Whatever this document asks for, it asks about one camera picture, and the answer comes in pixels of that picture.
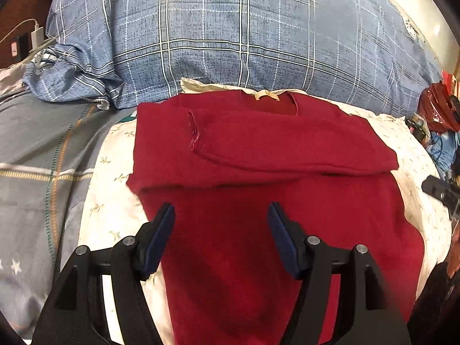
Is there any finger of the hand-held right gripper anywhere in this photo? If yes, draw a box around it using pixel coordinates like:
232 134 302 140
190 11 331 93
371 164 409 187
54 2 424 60
421 174 460 210

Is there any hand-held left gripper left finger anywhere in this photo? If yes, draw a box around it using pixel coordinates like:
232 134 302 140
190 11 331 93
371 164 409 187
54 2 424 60
30 202 177 345

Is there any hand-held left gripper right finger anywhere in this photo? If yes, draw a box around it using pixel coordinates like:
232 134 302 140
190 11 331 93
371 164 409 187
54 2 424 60
267 201 412 345

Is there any red sweater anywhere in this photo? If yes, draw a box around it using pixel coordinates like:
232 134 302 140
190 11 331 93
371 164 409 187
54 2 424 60
126 91 425 345

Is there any blue crumpled cloth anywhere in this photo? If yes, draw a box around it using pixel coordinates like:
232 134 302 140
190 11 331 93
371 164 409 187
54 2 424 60
426 129 459 173

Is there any dark small box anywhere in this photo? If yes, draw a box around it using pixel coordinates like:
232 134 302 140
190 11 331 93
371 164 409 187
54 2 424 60
405 112 431 141

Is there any cream floral cloth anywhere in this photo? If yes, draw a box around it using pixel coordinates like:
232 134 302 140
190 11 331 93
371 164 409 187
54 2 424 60
77 77 453 345

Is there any red bag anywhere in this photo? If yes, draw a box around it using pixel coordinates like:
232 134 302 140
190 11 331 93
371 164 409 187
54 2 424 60
419 81 460 132

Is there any grey striped bed sheet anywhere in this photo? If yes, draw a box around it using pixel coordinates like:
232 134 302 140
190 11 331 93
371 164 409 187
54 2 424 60
0 91 139 342

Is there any blue plaid quilt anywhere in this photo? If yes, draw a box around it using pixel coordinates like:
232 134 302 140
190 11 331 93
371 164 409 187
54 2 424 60
23 0 444 119

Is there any white charger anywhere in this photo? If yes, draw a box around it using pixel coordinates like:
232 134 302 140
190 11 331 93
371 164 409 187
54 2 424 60
30 27 46 50

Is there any white cable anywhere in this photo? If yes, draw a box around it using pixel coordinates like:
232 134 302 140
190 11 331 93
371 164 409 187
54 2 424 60
0 19 39 44

